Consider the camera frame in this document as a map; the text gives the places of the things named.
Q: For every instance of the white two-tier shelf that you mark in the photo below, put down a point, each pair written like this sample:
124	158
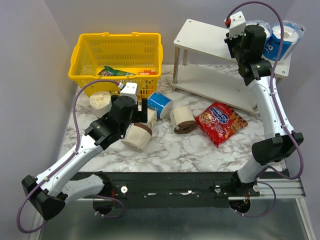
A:
203	38

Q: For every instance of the yellow plastic shopping basket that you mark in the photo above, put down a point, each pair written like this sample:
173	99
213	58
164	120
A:
127	52

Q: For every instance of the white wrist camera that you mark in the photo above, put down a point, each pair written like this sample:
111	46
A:
129	89
237	24

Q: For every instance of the beige brown roll centre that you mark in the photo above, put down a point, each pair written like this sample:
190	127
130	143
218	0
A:
182	120

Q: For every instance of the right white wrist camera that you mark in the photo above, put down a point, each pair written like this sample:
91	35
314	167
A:
237	24

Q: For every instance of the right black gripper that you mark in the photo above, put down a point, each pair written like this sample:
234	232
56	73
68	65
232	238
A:
231	41

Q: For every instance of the green snack packet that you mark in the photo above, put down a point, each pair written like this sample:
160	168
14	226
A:
108	71

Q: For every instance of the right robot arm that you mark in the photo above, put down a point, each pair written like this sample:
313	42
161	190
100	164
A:
280	138

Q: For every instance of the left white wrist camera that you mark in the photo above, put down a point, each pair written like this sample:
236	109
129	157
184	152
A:
129	89

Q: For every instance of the beige roll near basket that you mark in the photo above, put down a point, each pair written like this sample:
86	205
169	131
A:
100	103

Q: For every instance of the beige brown roll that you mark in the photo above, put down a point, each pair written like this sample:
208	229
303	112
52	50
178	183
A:
182	120
151	117
137	137

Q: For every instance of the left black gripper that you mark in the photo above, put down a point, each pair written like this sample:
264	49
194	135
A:
141	116

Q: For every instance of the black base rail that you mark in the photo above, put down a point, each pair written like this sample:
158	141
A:
140	190

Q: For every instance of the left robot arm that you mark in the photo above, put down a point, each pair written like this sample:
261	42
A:
52	189

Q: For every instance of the beige brown roll front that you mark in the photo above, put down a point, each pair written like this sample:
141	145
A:
137	137

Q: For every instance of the orange box in basket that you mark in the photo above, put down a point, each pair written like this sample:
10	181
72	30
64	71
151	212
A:
147	72

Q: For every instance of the red snack bag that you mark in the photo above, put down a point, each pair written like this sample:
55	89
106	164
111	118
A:
219	122

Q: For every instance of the beige brown roll middle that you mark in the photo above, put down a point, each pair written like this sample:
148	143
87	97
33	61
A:
151	117

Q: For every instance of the blue roll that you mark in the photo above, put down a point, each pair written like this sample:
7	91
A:
267	28
292	34
160	103

